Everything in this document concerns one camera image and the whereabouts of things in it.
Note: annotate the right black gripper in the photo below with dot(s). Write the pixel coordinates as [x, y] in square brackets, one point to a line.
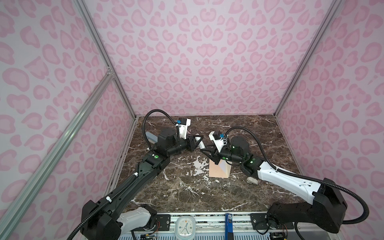
[215, 154]

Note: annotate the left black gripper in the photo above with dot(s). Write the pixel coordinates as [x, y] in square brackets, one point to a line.
[190, 140]

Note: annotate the white glue stick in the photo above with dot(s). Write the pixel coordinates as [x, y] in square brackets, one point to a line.
[200, 143]

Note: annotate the peach paper envelope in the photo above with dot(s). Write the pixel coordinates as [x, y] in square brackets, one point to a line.
[222, 170]

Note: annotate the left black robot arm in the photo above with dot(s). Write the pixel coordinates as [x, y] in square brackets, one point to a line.
[105, 219]

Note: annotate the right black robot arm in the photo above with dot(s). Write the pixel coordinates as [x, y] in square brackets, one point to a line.
[323, 202]

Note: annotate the small beige eraser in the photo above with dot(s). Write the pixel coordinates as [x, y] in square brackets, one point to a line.
[253, 181]

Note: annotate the grey blue stapler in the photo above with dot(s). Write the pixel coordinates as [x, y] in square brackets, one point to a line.
[151, 137]

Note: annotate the white analog clock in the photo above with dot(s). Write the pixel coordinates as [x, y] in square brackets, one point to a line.
[185, 228]

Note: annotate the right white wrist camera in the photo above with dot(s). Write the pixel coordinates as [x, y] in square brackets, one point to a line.
[218, 139]

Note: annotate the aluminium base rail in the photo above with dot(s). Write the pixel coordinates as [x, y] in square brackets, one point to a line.
[211, 226]

